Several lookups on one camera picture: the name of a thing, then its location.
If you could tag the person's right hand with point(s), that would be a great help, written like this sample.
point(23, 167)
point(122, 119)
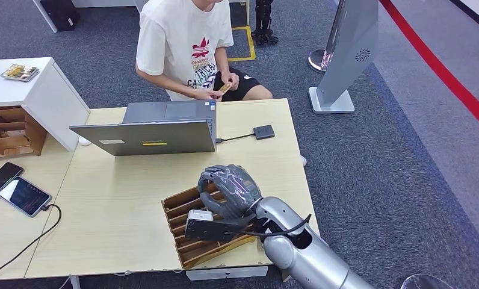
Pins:
point(207, 95)

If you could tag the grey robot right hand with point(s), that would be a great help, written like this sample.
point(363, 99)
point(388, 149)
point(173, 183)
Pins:
point(235, 187)

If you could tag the person's left hand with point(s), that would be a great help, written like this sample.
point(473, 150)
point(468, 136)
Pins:
point(232, 79)

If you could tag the golden patterned ID card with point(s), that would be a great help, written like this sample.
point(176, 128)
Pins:
point(225, 88)

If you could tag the brown cardboard card organizer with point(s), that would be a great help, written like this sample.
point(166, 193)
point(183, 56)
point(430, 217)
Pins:
point(207, 255)

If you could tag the person's right forearm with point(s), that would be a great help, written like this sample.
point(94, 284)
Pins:
point(163, 81)

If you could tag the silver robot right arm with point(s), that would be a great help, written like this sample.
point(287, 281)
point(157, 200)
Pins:
point(303, 247)

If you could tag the person's left forearm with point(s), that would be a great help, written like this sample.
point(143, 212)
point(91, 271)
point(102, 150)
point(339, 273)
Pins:
point(222, 62)

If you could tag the person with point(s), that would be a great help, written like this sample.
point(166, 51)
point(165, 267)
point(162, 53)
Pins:
point(175, 40)

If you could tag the small black adapter box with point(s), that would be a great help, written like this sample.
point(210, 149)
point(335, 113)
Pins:
point(263, 132)

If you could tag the black robot legs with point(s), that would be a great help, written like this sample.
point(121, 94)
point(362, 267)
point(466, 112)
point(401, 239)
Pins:
point(263, 20)

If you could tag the grey laptop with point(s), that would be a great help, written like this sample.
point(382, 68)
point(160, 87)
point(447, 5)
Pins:
point(155, 137)

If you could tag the chrome stanchion base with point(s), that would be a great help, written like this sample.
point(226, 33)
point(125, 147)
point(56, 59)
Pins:
point(315, 62)

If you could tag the white drawer under table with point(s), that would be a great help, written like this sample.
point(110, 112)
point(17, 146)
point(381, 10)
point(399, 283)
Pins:
point(223, 273)

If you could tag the silver kiosk stand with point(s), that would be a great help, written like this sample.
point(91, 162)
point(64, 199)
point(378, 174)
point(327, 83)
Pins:
point(347, 52)

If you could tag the white mouse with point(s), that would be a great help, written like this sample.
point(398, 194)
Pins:
point(83, 141)

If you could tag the white cabinet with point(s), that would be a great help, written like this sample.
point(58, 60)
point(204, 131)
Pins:
point(48, 95)

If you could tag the brown cardboard shelf organizer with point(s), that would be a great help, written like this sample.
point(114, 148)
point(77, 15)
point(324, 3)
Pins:
point(36, 135)

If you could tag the white desk leg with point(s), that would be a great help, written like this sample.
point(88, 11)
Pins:
point(46, 16)

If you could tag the white table leg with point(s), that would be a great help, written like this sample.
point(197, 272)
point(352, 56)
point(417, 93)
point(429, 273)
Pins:
point(75, 283)

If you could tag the stack of patterned cards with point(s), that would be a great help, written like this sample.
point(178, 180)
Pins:
point(19, 73)

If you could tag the phone with lit screen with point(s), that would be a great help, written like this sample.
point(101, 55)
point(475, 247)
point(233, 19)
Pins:
point(24, 196)

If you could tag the clear glass dome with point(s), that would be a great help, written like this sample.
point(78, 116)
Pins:
point(427, 283)

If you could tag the red barrier belt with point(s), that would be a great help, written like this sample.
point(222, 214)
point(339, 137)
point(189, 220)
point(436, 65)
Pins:
point(464, 92)

